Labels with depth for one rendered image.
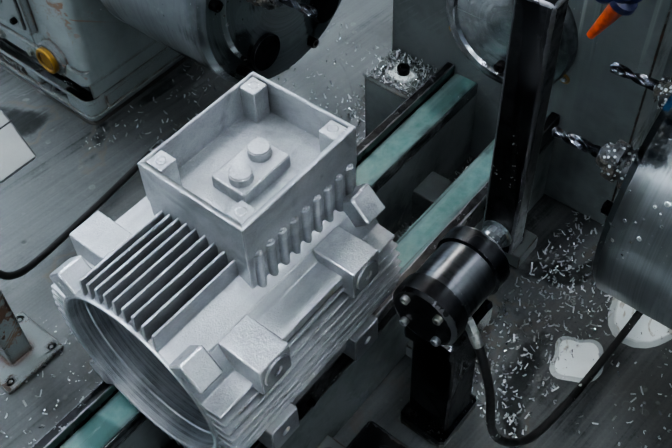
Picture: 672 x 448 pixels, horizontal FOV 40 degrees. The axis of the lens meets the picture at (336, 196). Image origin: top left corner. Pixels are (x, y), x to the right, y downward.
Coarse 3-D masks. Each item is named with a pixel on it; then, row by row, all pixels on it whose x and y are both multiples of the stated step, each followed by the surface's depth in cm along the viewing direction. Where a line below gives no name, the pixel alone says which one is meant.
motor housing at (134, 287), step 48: (144, 240) 64; (192, 240) 64; (384, 240) 70; (96, 288) 61; (144, 288) 61; (192, 288) 62; (240, 288) 64; (288, 288) 66; (336, 288) 66; (384, 288) 73; (96, 336) 73; (144, 336) 60; (192, 336) 62; (288, 336) 64; (336, 336) 69; (144, 384) 74; (240, 384) 62; (288, 384) 66; (192, 432) 72; (240, 432) 63
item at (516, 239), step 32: (544, 0) 57; (512, 32) 60; (544, 32) 58; (512, 64) 62; (544, 64) 60; (512, 96) 64; (544, 96) 63; (512, 128) 66; (512, 160) 68; (512, 192) 70; (512, 224) 73
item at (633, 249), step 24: (624, 72) 80; (576, 144) 75; (624, 144) 72; (648, 144) 65; (624, 168) 71; (648, 168) 65; (624, 192) 66; (648, 192) 65; (624, 216) 67; (648, 216) 66; (600, 240) 70; (624, 240) 68; (648, 240) 66; (600, 264) 71; (624, 264) 69; (648, 264) 67; (600, 288) 75; (624, 288) 71; (648, 288) 69; (648, 312) 72
